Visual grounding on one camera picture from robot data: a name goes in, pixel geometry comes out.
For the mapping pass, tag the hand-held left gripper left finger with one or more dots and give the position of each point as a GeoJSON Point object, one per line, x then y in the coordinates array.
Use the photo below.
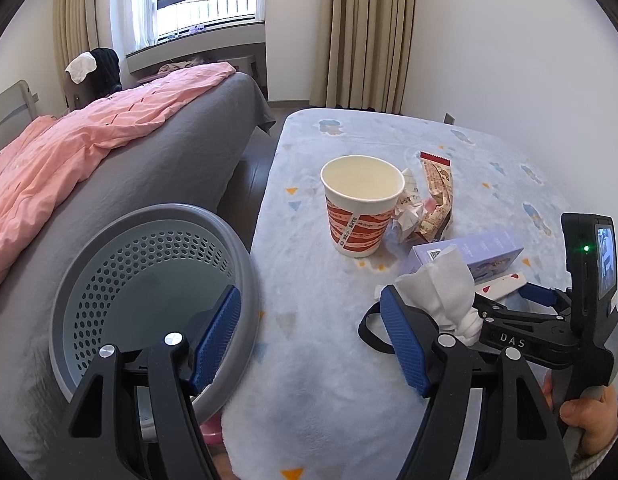
{"type": "Point", "coordinates": [216, 335]}

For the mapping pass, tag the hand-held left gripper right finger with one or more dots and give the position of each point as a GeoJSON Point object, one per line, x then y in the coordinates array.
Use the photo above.
{"type": "Point", "coordinates": [404, 345]}

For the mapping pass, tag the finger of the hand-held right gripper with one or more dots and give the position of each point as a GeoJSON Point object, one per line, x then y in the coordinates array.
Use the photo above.
{"type": "Point", "coordinates": [514, 316]}
{"type": "Point", "coordinates": [539, 295]}

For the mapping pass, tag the white red packet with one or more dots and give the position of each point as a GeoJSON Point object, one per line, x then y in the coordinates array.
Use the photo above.
{"type": "Point", "coordinates": [504, 282]}

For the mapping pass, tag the light purple carton box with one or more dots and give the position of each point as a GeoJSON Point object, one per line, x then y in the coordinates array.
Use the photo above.
{"type": "Point", "coordinates": [489, 252]}

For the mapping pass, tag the white tissue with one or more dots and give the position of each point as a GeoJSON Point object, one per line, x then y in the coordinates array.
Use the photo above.
{"type": "Point", "coordinates": [439, 285]}

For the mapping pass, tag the grey perforated plastic basket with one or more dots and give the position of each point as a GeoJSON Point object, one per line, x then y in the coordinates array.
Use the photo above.
{"type": "Point", "coordinates": [139, 270]}

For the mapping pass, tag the red patterned paper cup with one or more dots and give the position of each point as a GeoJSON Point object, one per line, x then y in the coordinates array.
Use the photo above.
{"type": "Point", "coordinates": [359, 225]}

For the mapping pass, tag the white plastic wrapper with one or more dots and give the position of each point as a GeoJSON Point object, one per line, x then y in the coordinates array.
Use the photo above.
{"type": "Point", "coordinates": [408, 210]}

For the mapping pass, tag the beige red snack wrapper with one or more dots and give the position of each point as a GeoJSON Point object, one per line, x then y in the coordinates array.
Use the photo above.
{"type": "Point", "coordinates": [436, 185]}

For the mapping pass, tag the person's right hand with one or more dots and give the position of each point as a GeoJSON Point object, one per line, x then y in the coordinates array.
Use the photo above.
{"type": "Point", "coordinates": [591, 420]}

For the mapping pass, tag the small pink object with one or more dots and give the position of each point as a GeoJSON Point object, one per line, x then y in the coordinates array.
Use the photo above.
{"type": "Point", "coordinates": [212, 430]}

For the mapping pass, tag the light blue printed blanket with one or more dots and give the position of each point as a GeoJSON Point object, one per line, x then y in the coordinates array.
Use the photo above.
{"type": "Point", "coordinates": [314, 310]}

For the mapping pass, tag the grey bed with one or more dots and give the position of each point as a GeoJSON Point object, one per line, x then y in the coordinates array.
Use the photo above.
{"type": "Point", "coordinates": [154, 160]}

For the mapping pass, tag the pink duvet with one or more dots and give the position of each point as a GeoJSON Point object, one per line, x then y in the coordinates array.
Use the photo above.
{"type": "Point", "coordinates": [64, 150]}

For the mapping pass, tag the pile of clothes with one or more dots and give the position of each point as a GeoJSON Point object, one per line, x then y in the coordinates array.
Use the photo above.
{"type": "Point", "coordinates": [176, 67]}

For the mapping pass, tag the brown chair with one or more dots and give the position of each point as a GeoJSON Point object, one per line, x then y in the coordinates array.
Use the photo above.
{"type": "Point", "coordinates": [76, 95]}

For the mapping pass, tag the grey window sill desk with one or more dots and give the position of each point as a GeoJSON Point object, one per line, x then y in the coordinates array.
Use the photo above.
{"type": "Point", "coordinates": [199, 47]}

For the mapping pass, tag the white cloth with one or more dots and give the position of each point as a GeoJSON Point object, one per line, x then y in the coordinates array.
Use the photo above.
{"type": "Point", "coordinates": [80, 67]}

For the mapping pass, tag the small purple toy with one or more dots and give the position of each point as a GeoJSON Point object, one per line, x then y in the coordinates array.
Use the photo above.
{"type": "Point", "coordinates": [194, 27]}

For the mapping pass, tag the grey headboard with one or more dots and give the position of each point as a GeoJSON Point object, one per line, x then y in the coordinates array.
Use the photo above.
{"type": "Point", "coordinates": [9, 105]}

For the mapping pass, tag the beige curtain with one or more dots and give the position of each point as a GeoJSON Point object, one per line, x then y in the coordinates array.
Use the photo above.
{"type": "Point", "coordinates": [364, 35]}
{"type": "Point", "coordinates": [79, 10]}

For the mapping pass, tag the white sheer curtain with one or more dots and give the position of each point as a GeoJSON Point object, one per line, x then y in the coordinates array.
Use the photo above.
{"type": "Point", "coordinates": [141, 5]}

